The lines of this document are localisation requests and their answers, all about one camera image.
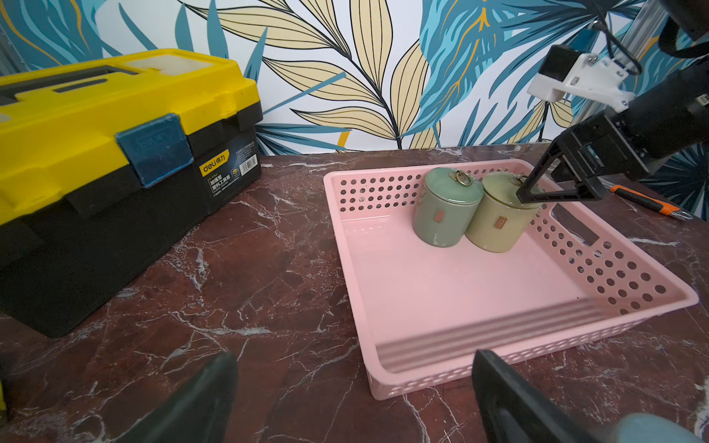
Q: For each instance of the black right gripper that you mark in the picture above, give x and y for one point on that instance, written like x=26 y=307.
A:
x=598 y=146

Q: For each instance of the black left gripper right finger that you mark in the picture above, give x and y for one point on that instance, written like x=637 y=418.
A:
x=512 y=410

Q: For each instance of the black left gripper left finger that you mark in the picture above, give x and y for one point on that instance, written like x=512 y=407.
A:
x=197 y=412

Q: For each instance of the yellow-green tea canister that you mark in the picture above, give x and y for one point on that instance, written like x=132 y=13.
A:
x=501 y=218

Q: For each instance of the pink perforated plastic basket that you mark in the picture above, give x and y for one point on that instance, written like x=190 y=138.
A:
x=421 y=312

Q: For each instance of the dark green tea canister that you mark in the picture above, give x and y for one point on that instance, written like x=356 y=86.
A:
x=446 y=207

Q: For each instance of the blue tea canister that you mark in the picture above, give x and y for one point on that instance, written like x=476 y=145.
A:
x=644 y=428

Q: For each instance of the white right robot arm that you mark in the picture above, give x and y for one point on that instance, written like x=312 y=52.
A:
x=634 y=134

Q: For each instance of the yellow black toolbox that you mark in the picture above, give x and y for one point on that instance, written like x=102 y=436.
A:
x=105 y=165

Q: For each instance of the orange handled adjustable wrench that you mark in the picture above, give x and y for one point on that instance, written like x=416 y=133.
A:
x=643 y=200

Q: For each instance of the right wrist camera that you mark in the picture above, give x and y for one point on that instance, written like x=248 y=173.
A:
x=589 y=76

